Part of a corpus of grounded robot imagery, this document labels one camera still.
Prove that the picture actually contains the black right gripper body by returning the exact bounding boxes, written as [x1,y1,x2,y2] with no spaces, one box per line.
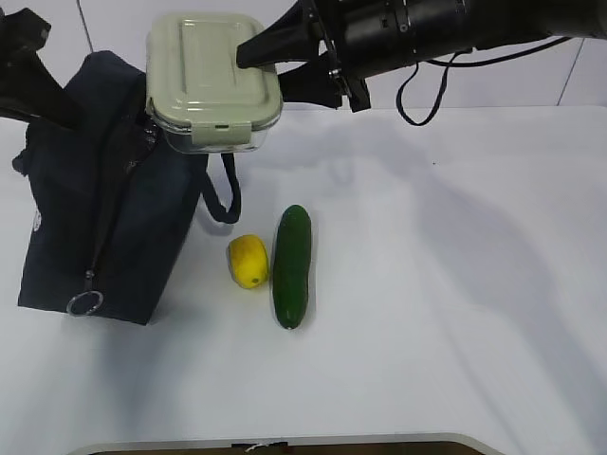
[305,1,371,113]

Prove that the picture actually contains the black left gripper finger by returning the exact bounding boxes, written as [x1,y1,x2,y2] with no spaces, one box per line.
[1,11,93,131]

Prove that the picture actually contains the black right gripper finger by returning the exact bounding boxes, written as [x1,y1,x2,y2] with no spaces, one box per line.
[279,59,342,108]
[236,1,316,69]

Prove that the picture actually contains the glass container green lid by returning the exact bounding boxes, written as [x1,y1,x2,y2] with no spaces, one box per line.
[146,12,283,155]

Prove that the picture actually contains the navy blue lunch bag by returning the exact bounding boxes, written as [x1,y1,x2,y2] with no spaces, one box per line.
[12,51,241,325]

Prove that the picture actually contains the green cucumber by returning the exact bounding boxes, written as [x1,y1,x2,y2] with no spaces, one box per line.
[271,205,312,330]

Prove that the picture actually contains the yellow lemon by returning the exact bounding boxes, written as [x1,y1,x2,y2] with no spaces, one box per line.
[228,234,269,289]

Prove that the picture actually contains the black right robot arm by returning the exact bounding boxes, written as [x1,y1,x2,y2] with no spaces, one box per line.
[236,1,606,112]

